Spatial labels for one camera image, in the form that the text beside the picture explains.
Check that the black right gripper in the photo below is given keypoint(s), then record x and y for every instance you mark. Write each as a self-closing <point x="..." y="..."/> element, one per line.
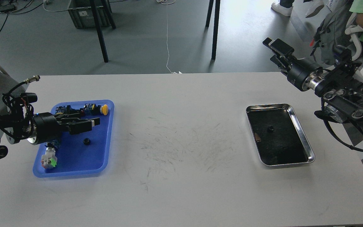
<point x="299" y="70"/>

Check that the blue plastic tray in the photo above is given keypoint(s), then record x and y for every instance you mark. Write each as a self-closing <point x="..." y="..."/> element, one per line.
<point x="74" y="157"/>

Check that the grey backpack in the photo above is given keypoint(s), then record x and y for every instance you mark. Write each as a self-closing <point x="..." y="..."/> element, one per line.
<point x="331" y="32"/>

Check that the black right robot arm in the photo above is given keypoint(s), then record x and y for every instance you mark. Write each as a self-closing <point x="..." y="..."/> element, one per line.
<point x="341" y="94"/>

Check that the black switch block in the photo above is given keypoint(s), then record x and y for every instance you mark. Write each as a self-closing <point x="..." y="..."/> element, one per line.
<point x="67" y="110"/>

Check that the black table leg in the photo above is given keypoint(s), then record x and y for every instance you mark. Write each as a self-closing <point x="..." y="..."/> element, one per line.
<point x="217" y="4"/>

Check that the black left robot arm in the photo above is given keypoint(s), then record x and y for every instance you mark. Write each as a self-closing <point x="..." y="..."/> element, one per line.
<point x="21" y="123"/>

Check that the white chair frame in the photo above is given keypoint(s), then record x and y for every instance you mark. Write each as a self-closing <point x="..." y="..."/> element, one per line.
<point x="354" y="31"/>

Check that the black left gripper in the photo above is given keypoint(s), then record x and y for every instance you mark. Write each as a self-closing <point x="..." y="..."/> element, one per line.
<point x="46" y="127"/>

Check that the grey plastic crate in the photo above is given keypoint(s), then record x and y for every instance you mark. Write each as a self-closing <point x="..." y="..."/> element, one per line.
<point x="81" y="14"/>

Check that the yellow push button switch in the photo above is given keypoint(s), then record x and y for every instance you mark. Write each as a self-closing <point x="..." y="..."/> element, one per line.
<point x="94" y="109"/>

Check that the silver metal tray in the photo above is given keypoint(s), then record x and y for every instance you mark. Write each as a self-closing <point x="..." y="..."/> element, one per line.
<point x="288" y="145"/>

